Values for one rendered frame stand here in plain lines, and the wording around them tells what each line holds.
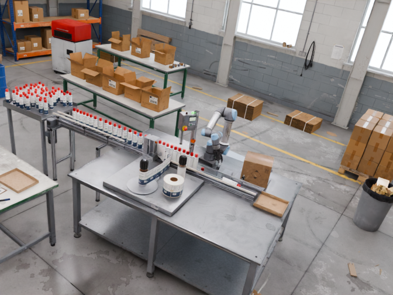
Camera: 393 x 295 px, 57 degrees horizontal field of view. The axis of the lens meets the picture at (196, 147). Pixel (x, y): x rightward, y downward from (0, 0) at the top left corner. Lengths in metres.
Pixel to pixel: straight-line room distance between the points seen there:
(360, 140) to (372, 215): 1.55
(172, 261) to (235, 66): 6.69
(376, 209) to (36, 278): 4.09
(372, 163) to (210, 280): 3.77
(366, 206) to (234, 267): 2.19
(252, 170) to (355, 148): 2.93
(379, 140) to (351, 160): 0.55
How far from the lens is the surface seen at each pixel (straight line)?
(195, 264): 3.88
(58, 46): 9.25
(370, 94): 8.63
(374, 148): 6.50
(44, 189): 3.82
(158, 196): 3.56
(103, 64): 6.70
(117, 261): 4.15
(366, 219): 5.44
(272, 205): 3.85
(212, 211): 3.56
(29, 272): 4.15
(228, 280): 3.81
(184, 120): 3.86
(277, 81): 9.21
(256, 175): 3.98
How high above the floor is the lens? 2.97
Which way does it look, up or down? 28 degrees down
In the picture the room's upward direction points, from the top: 9 degrees clockwise
